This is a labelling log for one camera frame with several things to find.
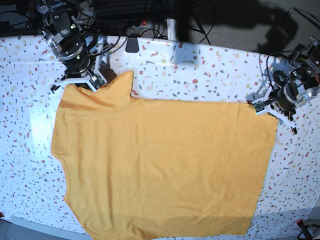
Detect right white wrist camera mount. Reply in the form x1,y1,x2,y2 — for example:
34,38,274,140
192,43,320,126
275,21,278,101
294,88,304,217
50,72,108,93

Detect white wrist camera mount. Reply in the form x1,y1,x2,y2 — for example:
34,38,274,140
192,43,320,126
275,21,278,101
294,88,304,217
50,72,108,93
251,97,298,135

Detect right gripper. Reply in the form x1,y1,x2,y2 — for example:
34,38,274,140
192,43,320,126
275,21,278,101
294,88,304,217
56,41,99,78

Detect black cables behind table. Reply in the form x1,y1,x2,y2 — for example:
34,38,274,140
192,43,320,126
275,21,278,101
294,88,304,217
149,0,218,46

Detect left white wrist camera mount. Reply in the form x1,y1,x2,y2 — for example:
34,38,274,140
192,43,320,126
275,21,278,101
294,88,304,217
251,97,298,135

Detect power strip with red switch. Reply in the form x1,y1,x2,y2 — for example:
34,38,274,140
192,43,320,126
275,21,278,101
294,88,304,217
106,19,153,29

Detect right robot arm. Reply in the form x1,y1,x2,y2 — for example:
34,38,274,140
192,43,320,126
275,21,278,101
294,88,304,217
36,0,98,78

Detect black table clamp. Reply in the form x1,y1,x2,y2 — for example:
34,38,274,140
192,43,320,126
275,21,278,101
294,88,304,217
125,33,140,53

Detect orange yellow T-shirt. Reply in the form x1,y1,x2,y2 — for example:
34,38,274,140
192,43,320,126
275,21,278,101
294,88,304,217
51,71,278,240

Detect red black clamp right corner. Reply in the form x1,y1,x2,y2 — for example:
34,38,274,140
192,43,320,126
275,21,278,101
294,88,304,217
296,219,313,240

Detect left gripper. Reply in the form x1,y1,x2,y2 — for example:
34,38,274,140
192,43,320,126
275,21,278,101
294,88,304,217
271,82,304,118

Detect white vertical pole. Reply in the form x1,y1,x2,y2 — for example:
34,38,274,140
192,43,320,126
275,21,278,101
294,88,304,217
166,18,178,41

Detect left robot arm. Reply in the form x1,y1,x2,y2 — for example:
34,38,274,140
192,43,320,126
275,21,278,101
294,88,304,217
272,36,320,120

